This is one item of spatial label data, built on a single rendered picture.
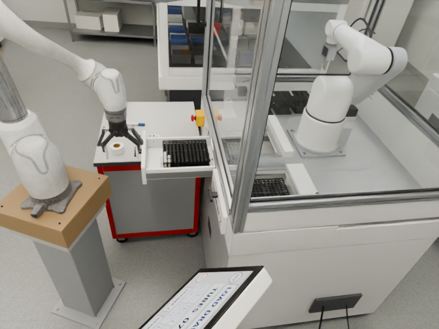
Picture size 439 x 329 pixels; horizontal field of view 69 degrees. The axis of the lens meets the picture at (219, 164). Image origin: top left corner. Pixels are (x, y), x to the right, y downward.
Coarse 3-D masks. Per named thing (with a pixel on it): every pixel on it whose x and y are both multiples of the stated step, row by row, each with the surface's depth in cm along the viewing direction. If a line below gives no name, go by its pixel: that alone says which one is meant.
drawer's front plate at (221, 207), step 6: (216, 168) 146; (216, 174) 143; (216, 180) 140; (216, 186) 139; (216, 198) 140; (222, 198) 132; (222, 204) 130; (216, 210) 141; (222, 210) 127; (222, 216) 127; (222, 222) 128; (222, 228) 129
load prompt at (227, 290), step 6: (228, 288) 79; (234, 288) 77; (222, 294) 77; (228, 294) 76; (216, 300) 76; (222, 300) 75; (210, 306) 75; (216, 306) 74; (204, 312) 74; (210, 312) 73; (198, 318) 74; (204, 318) 72; (192, 324) 72; (198, 324) 71
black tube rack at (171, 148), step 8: (168, 144) 162; (176, 144) 162; (184, 144) 162; (192, 144) 163; (200, 144) 163; (168, 152) 157; (176, 152) 162; (184, 152) 157; (192, 152) 158; (200, 152) 158; (176, 160) 158; (184, 160) 153; (192, 160) 154; (200, 160) 154; (208, 160) 155
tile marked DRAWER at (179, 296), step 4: (188, 288) 94; (192, 288) 92; (180, 292) 94; (184, 292) 92; (176, 296) 93; (180, 296) 91; (172, 300) 92; (176, 300) 90; (168, 304) 91; (172, 304) 89; (164, 308) 90; (168, 308) 89
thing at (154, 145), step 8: (184, 136) 168; (192, 136) 169; (200, 136) 169; (208, 136) 170; (152, 144) 167; (160, 144) 168; (208, 144) 173; (152, 152) 166; (160, 152) 166; (208, 152) 169; (152, 160) 161; (152, 168) 148; (160, 168) 148; (168, 168) 148; (176, 168) 149; (184, 168) 150; (192, 168) 150; (200, 168) 151; (208, 168) 152; (152, 176) 149; (160, 176) 150; (168, 176) 151; (176, 176) 152; (184, 176) 152; (192, 176) 153; (200, 176) 154; (208, 176) 155
